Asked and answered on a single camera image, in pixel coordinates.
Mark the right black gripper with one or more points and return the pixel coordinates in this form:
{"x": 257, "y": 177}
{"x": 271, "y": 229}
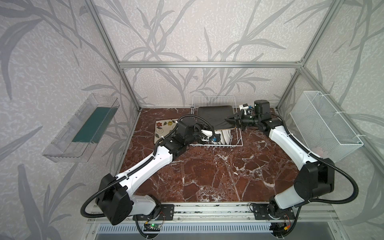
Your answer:
{"x": 238, "y": 121}

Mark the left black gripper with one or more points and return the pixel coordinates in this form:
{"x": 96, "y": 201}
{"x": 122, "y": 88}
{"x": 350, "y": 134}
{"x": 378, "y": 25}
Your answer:
{"x": 207, "y": 138}

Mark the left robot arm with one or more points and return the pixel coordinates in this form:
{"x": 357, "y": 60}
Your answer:
{"x": 116, "y": 199}

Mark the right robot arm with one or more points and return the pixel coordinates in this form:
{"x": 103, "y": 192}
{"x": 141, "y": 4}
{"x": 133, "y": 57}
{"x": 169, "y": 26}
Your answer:
{"x": 316, "y": 175}

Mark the white round plate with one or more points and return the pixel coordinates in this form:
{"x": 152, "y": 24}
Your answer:
{"x": 223, "y": 137}
{"x": 229, "y": 136}

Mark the pink object in basket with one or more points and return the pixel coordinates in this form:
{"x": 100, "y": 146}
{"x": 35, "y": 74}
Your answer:
{"x": 319, "y": 151}

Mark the left green circuit board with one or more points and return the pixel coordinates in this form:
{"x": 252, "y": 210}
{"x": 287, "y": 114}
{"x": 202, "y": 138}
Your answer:
{"x": 152, "y": 227}

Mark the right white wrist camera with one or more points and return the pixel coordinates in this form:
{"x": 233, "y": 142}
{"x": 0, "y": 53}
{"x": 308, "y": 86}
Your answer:
{"x": 248, "y": 110}

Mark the white wire dish rack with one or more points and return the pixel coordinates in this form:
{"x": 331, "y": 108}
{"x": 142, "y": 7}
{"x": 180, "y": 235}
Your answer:
{"x": 212, "y": 101}

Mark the aluminium mounting rail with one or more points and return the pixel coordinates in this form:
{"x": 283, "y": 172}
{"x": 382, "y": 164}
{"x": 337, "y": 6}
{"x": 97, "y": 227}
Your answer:
{"x": 193, "y": 212}

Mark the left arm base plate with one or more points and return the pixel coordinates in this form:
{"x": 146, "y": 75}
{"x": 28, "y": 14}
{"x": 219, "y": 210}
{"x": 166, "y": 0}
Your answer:
{"x": 163, "y": 212}

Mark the white mesh wall basket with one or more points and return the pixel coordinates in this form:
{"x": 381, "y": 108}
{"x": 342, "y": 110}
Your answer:
{"x": 321, "y": 125}

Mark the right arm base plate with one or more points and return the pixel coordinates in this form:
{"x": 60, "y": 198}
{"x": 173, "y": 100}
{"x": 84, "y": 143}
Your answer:
{"x": 263, "y": 212}

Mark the right circuit board with wires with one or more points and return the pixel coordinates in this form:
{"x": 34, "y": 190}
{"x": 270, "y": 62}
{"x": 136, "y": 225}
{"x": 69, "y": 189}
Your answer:
{"x": 279, "y": 229}

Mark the clear plastic wall bin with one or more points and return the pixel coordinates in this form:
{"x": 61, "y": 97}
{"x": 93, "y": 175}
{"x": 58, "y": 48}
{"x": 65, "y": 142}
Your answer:
{"x": 79, "y": 138}

